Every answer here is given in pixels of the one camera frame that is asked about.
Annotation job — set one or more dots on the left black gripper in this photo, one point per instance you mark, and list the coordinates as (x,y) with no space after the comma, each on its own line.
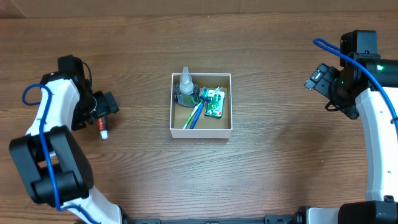
(107,106)

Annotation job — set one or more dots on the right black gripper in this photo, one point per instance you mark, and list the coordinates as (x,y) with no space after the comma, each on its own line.
(323,83)

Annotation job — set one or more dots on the white toothpaste tube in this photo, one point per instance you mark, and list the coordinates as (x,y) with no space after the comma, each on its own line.
(103,127)

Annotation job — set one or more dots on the purple soap pump bottle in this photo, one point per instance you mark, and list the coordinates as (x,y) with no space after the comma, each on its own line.
(186,93)

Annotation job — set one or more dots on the green white toothbrush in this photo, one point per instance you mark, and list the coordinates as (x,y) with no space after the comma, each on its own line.
(204,93)

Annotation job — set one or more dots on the blue toothbrush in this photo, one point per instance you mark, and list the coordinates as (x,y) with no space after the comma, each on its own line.
(197,114)

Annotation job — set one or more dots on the green Dettol soap packet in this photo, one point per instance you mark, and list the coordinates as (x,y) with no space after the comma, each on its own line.
(215,104)

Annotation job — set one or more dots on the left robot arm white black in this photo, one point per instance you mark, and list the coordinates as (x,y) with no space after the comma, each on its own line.
(51,164)

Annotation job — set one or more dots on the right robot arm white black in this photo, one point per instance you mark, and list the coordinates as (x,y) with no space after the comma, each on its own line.
(365,88)

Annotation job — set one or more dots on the white cardboard box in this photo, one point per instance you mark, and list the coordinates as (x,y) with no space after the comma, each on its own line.
(206,127)

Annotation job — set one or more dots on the black base frame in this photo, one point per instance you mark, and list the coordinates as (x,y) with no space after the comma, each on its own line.
(214,219)

